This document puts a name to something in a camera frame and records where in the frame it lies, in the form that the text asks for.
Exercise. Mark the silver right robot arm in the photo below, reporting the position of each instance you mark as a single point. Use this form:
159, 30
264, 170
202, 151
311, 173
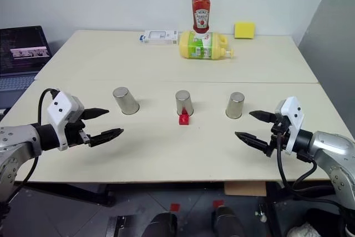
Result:
330, 151

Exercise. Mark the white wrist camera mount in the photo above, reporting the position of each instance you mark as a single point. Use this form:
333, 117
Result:
59, 109
292, 120

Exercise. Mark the white cloth bundle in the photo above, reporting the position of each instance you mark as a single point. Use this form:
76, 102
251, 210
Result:
303, 230

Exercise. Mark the brown cardboard piece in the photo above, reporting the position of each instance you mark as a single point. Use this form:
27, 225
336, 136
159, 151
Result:
245, 188

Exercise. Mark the red ketchup bottle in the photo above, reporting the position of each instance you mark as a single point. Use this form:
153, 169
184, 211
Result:
201, 13

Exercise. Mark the dark rounded robot foot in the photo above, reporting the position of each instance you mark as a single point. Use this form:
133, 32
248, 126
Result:
163, 225
228, 221

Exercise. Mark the silver metal cup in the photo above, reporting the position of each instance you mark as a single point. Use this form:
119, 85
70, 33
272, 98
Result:
184, 102
235, 105
125, 101

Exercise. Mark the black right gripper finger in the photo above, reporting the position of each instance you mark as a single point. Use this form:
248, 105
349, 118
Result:
262, 116
251, 140

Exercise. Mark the open laptop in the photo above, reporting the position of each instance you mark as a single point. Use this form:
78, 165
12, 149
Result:
19, 54

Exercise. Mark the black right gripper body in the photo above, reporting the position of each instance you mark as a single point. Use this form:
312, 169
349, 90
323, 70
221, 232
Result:
277, 134

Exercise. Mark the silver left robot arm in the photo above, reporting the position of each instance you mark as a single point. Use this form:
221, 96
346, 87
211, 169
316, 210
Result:
19, 142

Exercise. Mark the white flat box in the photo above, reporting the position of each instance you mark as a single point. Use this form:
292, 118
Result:
159, 37

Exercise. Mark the small red block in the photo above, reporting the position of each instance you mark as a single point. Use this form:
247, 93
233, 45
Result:
184, 119

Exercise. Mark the yellow plastic jug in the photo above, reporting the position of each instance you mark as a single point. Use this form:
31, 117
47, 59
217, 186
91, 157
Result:
201, 46

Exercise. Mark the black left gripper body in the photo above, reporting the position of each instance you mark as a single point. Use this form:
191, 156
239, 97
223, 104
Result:
74, 133

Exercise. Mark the black table leg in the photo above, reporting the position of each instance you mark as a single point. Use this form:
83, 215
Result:
273, 212

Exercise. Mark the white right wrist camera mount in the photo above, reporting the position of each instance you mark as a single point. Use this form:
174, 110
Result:
292, 120

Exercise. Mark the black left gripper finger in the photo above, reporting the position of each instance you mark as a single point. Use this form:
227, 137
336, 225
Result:
106, 136
95, 112

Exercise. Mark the yellow sponge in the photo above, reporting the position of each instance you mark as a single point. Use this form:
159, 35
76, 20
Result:
244, 30

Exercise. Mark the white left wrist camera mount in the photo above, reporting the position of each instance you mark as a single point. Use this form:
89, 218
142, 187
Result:
59, 109

